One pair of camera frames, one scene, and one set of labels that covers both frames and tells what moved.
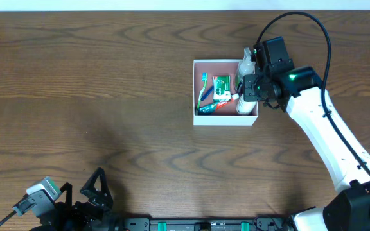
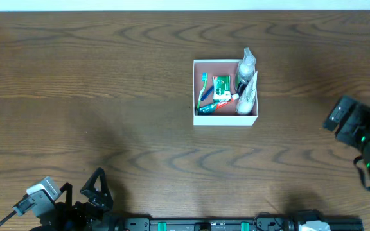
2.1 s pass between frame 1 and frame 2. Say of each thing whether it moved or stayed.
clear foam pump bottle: stayed
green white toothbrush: stayed
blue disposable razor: stayed
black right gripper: moved
